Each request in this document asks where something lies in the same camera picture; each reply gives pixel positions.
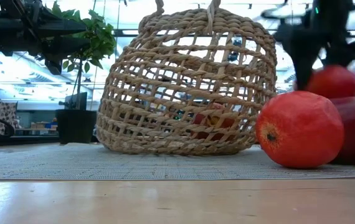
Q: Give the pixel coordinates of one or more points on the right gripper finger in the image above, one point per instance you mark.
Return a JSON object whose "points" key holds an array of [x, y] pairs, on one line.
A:
{"points": [[337, 57], [303, 68]]}

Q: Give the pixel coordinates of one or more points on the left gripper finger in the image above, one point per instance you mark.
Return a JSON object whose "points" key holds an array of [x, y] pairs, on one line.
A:
{"points": [[59, 27], [62, 46]]}

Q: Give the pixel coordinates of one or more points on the glossy red apple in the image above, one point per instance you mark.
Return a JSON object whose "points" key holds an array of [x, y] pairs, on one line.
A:
{"points": [[336, 82]]}

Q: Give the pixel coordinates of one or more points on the orange-red round apple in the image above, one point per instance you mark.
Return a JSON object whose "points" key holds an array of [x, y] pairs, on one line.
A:
{"points": [[302, 130]]}

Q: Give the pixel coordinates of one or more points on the red and yellow apple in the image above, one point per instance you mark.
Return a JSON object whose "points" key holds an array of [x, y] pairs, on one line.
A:
{"points": [[215, 119]]}

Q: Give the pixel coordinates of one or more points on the green leafy indoor tree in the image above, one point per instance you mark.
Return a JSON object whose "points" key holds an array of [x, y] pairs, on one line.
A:
{"points": [[99, 34]]}

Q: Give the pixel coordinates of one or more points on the black monitor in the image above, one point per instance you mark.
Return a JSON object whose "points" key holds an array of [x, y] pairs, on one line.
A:
{"points": [[83, 101]]}

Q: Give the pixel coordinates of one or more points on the dark hanging device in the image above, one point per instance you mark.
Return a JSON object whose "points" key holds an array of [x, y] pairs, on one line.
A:
{"points": [[233, 56]]}

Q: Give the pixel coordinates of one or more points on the floral patterned chair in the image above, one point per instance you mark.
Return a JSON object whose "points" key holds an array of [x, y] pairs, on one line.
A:
{"points": [[0, 113]]}

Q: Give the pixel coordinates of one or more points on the small blue box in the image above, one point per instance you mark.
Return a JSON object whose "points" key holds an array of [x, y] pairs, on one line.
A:
{"points": [[49, 125]]}

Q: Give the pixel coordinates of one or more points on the black plant pot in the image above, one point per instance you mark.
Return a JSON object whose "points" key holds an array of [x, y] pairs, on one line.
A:
{"points": [[76, 126]]}

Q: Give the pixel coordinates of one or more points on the small brown cardboard box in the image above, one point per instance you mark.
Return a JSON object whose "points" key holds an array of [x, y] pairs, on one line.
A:
{"points": [[37, 125]]}

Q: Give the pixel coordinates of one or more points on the grey woven placemat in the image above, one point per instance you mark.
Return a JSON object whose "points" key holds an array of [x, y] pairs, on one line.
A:
{"points": [[71, 165]]}

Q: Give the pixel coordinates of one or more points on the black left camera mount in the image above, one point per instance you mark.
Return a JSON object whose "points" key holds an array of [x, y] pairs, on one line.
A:
{"points": [[53, 67]]}

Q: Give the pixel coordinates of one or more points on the black frame rail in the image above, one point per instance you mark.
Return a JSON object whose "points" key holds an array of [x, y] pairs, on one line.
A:
{"points": [[25, 140]]}

